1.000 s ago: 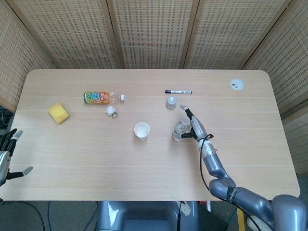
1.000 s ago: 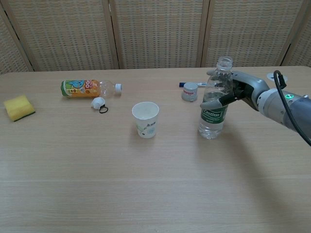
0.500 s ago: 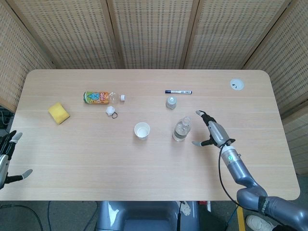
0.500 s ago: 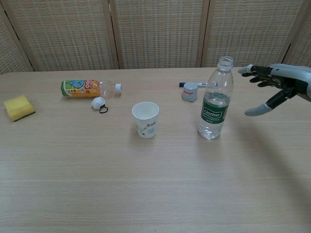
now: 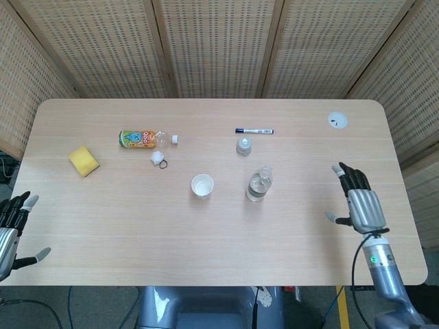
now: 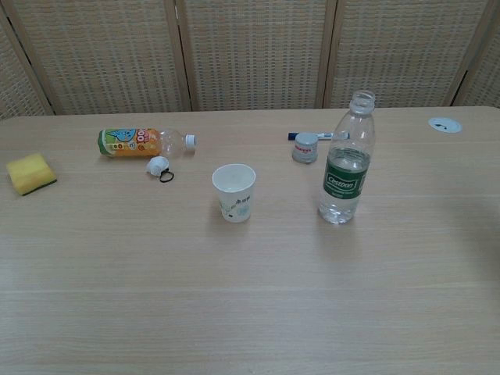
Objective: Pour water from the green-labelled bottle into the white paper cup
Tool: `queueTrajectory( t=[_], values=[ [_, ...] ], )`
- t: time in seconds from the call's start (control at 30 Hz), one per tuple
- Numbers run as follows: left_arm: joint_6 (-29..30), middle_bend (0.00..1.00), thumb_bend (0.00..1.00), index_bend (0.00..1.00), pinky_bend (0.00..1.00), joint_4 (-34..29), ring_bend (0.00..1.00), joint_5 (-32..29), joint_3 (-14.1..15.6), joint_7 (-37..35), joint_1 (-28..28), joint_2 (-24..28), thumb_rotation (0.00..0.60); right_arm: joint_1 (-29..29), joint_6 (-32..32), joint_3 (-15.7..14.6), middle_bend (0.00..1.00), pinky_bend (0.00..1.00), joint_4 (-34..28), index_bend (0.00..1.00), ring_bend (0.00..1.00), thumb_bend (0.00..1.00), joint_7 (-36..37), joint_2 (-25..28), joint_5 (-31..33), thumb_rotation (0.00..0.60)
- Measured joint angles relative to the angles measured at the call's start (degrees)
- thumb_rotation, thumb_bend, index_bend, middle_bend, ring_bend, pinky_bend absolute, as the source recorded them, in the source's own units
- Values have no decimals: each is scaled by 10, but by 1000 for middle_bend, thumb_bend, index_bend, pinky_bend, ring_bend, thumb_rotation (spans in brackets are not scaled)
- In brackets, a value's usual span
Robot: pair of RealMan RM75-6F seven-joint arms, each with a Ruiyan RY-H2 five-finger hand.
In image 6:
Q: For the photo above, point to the transparent water bottle green label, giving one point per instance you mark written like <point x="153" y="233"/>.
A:
<point x="343" y="183"/>

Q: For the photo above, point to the white printed paper cup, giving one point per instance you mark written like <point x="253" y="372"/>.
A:
<point x="234" y="195"/>

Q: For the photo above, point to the small white cap object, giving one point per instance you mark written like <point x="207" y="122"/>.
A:
<point x="156" y="165"/>

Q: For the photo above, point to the orange label juice bottle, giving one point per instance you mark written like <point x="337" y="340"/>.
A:
<point x="133" y="143"/>

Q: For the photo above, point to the small grey jar red label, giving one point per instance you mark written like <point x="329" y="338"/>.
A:
<point x="305" y="150"/>

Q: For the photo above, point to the blue whiteboard marker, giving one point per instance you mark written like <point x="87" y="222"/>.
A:
<point x="324" y="136"/>

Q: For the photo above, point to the woven folding screen panel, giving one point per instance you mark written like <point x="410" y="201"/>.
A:
<point x="101" y="54"/>
<point x="15" y="86"/>
<point x="254" y="51"/>
<point x="484" y="82"/>
<point x="406" y="51"/>

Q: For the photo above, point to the white round table grommet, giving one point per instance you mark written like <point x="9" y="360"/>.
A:
<point x="445" y="125"/>

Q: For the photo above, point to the yellow green sponge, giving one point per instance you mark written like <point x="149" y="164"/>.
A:
<point x="30" y="172"/>

